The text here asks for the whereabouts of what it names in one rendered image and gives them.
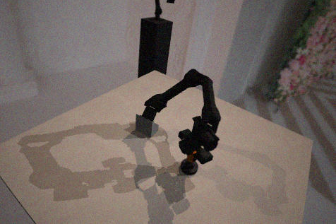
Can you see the orange knob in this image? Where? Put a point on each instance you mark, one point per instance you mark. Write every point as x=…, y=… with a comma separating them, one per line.
x=190, y=157

